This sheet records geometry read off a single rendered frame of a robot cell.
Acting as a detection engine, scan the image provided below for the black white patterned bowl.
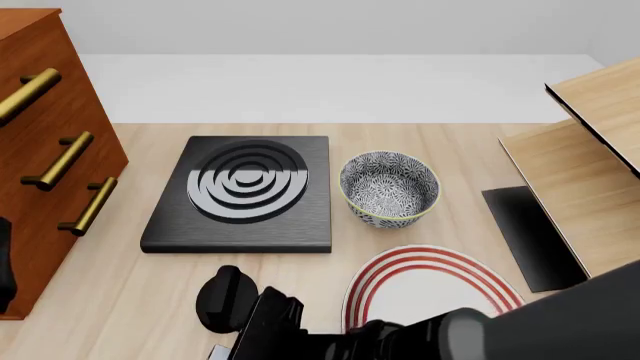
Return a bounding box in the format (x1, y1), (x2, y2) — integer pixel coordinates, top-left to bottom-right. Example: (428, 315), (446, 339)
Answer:
(339, 150), (442, 229)

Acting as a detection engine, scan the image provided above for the flat black stove plate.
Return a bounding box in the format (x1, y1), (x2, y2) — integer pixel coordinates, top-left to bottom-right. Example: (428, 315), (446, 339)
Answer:
(140, 135), (334, 255)

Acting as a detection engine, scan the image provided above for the medium brass drawer handle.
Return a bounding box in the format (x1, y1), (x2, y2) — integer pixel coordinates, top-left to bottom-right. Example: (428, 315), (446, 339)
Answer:
(20, 130), (96, 193)

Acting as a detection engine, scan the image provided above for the round black stove knob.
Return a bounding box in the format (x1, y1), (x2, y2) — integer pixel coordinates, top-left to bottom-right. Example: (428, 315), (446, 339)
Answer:
(195, 264), (264, 334)

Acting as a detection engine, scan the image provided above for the pale wooden rack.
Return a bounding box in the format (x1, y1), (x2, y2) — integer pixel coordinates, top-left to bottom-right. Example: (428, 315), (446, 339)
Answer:
(480, 55), (640, 294)

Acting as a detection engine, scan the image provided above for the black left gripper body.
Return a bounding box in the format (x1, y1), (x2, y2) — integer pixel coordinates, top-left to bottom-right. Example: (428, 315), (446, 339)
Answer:
(0, 261), (18, 315)

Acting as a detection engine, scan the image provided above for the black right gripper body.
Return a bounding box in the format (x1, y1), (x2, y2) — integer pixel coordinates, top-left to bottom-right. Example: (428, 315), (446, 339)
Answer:
(227, 285), (310, 360)

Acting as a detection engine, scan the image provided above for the long brass drawer handle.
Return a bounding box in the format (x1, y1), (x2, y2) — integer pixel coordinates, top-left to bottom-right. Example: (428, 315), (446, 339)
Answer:
(0, 67), (63, 129)

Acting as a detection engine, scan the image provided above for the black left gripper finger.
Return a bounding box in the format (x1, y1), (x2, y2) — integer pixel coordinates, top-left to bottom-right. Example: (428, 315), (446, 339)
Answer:
(0, 216), (13, 264)

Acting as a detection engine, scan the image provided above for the wooden cabinet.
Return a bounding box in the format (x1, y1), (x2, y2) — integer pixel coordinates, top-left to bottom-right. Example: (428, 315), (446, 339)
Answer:
(0, 7), (130, 321)

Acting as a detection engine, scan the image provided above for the short brass drawer handle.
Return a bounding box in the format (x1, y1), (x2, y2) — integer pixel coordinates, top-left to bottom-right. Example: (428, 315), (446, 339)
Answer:
(57, 176), (120, 238)

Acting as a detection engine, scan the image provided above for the white plate with red rings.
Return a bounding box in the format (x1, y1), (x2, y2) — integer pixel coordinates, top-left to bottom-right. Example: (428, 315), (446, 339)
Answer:
(341, 244), (526, 334)

